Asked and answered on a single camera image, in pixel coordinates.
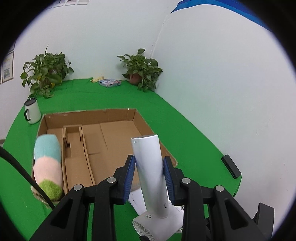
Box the large open cardboard box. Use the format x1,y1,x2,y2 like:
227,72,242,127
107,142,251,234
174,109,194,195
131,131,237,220
31,107,179,195

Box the yellow small item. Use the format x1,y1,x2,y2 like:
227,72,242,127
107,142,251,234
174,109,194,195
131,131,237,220
91,76,104,83

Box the colourful tissue packet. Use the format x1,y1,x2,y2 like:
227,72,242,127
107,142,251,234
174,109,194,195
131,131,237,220
99,79,121,88

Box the white enamel mug black handle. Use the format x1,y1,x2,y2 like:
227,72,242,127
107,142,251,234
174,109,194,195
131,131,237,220
24,97,42,125

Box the framed certificates on wall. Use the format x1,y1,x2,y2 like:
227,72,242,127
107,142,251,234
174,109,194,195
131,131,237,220
1,42,16,84

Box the small potted plant brown pot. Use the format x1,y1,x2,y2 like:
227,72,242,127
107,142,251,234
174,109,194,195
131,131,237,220
117,48,163,92

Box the large leafy potted plant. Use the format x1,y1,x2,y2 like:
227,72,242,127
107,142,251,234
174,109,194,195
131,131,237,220
20,50,74,98

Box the white handheld hair dryer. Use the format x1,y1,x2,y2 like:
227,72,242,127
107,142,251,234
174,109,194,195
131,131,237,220
131,135,184,240

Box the pastel plush caterpillar toy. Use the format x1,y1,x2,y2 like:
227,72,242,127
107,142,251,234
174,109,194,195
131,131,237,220
33,134,64,202

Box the black rectangular block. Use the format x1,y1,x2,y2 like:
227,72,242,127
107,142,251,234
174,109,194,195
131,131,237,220
221,155,241,179

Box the black cable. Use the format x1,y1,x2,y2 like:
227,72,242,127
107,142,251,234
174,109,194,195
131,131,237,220
0,146,56,210

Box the staff photo chart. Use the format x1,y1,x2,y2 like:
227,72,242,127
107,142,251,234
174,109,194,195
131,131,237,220
46,0,90,9

